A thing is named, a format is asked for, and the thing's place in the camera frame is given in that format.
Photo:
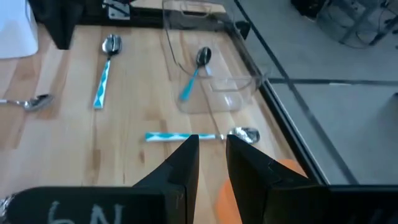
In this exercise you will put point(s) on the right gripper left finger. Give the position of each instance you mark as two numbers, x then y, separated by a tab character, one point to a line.
183	186

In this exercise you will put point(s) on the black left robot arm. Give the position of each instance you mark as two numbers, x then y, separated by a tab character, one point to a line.
59	25

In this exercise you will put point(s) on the white rectangular tray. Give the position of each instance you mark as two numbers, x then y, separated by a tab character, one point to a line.
15	28

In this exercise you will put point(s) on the grey metal frame bracket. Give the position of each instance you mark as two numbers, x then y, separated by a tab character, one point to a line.
116	11

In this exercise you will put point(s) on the clear plastic bin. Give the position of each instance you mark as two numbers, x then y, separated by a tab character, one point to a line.
230	93

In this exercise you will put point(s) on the black frame clamp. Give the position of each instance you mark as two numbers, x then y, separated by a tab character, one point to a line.
242	28

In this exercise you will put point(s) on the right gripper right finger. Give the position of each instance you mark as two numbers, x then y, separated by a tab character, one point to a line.
255	193

